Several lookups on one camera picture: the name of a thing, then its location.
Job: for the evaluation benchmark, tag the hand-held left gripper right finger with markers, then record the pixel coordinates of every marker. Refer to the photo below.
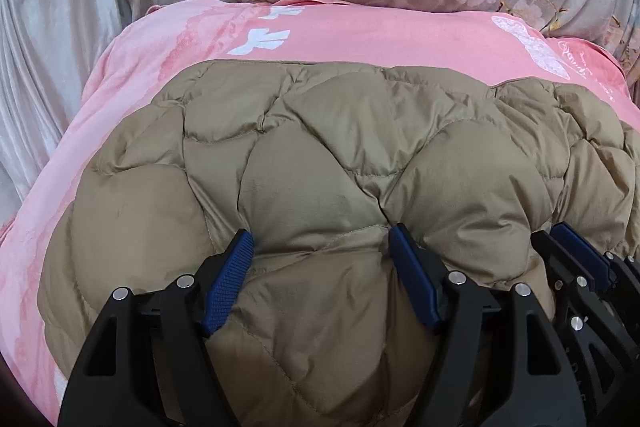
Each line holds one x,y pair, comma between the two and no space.
415,277

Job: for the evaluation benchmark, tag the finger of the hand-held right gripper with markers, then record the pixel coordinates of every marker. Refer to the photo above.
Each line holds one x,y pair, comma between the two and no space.
565,267
580,249

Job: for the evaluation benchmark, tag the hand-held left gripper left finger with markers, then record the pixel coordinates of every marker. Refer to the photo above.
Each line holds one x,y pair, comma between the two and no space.
227,277

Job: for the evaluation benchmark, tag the khaki quilted jacket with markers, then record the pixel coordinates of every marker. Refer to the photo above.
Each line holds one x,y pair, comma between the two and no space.
350,167

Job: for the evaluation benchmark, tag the pink printed blanket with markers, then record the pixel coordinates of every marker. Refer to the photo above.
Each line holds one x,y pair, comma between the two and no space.
150,57

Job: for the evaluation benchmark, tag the grey satin curtain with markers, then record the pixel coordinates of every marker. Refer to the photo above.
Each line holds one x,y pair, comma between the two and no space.
55,57

